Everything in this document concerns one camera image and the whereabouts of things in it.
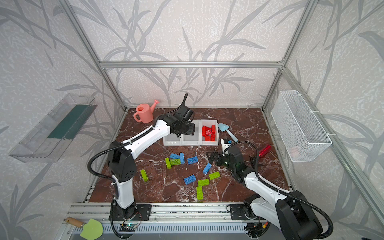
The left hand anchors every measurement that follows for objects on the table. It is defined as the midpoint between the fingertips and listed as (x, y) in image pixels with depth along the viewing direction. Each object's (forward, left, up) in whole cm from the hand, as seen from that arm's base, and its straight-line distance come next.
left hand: (192, 125), depth 88 cm
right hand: (-12, -12, -6) cm, 18 cm away
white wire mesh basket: (-11, -58, +3) cm, 60 cm away
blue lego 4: (-20, -9, -15) cm, 27 cm away
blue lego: (-12, +12, -17) cm, 24 cm away
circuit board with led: (-49, +30, -18) cm, 60 cm away
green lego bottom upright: (-33, -5, -15) cm, 37 cm away
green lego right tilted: (-24, -13, -17) cm, 32 cm away
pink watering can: (+17, +36, -9) cm, 41 cm away
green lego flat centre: (-16, +10, -16) cm, 25 cm away
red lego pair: (+10, -14, -15) cm, 22 cm away
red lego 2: (+2, -13, -16) cm, 21 cm away
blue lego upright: (-14, +7, -15) cm, 21 cm away
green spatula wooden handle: (-50, +46, -17) cm, 70 cm away
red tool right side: (-9, -46, -14) cm, 48 cm away
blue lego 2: (-15, 0, -16) cm, 22 cm away
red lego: (+4, -7, -11) cm, 13 cm away
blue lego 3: (-26, +1, -17) cm, 31 cm away
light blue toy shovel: (+9, -21, -15) cm, 27 cm away
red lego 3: (+1, -10, -16) cm, 18 cm away
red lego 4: (+6, -11, -16) cm, 20 cm away
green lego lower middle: (-28, -6, -16) cm, 33 cm away
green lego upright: (-18, +15, -15) cm, 28 cm away
